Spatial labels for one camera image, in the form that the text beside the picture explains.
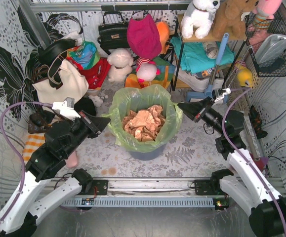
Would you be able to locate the green plastic trash bag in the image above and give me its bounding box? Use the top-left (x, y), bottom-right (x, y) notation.
top-left (104, 84), bottom-right (183, 153)

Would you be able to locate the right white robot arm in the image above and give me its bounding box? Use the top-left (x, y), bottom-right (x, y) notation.
top-left (178, 97), bottom-right (286, 237)

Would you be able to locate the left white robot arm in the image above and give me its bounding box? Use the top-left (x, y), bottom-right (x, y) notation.
top-left (0, 112), bottom-right (111, 237)

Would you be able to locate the dark brown leather bag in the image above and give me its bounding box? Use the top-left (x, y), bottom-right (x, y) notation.
top-left (28, 110), bottom-right (59, 134)

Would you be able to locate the cream canvas tote bag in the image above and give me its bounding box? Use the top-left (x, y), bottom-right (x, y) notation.
top-left (33, 59), bottom-right (89, 104)

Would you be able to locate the blue grey trash bin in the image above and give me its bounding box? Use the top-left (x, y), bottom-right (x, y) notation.
top-left (128, 144), bottom-right (166, 161)

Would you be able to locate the magenta cloth bag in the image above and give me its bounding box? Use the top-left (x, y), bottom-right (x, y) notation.
top-left (126, 13), bottom-right (162, 60)

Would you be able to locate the pink plush cylinder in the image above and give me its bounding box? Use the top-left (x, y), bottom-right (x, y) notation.
top-left (65, 151), bottom-right (79, 168)

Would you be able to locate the black orange small toy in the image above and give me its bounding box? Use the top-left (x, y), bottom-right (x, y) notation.
top-left (249, 105), bottom-right (268, 139)

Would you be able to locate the rainbow striped cloth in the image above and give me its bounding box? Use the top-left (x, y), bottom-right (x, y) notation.
top-left (124, 57), bottom-right (176, 89)

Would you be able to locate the crumpled brown printed paper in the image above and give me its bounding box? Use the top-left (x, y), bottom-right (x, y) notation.
top-left (122, 105), bottom-right (165, 142)

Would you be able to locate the red garment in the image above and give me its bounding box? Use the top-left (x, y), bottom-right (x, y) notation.
top-left (73, 58), bottom-right (111, 89)

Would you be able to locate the orange white checked towel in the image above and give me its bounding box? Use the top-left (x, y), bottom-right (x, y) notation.
top-left (22, 133), bottom-right (45, 164)

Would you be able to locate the teal folded cloth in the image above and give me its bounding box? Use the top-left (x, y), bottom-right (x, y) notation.
top-left (171, 37), bottom-right (234, 74)

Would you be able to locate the yellow plush duck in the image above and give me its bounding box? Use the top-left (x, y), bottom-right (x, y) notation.
top-left (235, 61), bottom-right (253, 87)

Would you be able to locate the pink white plush pig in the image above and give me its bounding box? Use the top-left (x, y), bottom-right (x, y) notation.
top-left (136, 57), bottom-right (160, 83)

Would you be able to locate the white plush lamb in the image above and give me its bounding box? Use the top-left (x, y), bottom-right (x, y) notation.
top-left (107, 48), bottom-right (134, 82)

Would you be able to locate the colourful patterned cloth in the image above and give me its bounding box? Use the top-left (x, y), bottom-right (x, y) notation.
top-left (66, 41), bottom-right (100, 71)

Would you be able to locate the black round hat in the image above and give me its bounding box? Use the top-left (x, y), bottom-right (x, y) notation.
top-left (38, 39), bottom-right (77, 66)

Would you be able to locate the silver foil pouch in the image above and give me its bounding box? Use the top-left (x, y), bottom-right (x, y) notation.
top-left (255, 34), bottom-right (286, 64)

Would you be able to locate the white plush dog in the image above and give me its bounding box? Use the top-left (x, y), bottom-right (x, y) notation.
top-left (181, 0), bottom-right (220, 39)

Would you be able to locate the black leather handbag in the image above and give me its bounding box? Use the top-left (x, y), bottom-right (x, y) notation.
top-left (97, 11), bottom-right (130, 55)

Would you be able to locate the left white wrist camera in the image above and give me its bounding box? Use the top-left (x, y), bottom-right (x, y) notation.
top-left (52, 97), bottom-right (81, 120)

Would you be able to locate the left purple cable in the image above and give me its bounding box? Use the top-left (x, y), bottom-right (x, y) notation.
top-left (0, 101), bottom-right (54, 235)

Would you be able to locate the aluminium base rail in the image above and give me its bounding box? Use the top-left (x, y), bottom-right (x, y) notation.
top-left (21, 176), bottom-right (286, 210)

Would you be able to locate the black wire basket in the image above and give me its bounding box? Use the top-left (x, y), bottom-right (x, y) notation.
top-left (245, 12), bottom-right (286, 78)

